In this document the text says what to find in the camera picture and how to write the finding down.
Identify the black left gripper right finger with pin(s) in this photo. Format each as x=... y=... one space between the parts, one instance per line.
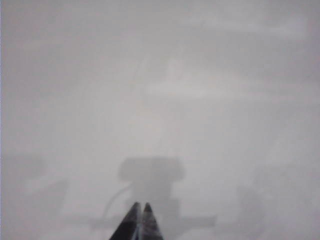
x=149 y=222

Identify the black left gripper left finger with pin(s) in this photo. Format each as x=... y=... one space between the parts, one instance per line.
x=128 y=222

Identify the white glossy whiteboard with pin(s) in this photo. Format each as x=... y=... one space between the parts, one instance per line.
x=160 y=87

